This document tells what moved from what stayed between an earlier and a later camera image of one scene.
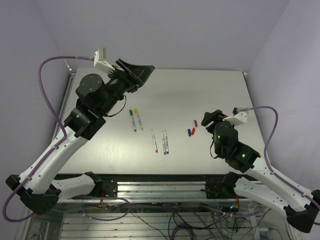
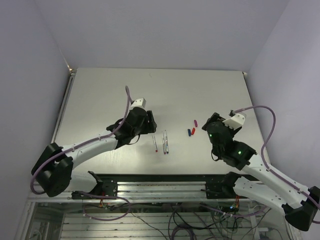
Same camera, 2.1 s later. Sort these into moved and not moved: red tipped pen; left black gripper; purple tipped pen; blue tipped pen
Moved: left black gripper
Not moved: red tipped pen; blue tipped pen; purple tipped pen
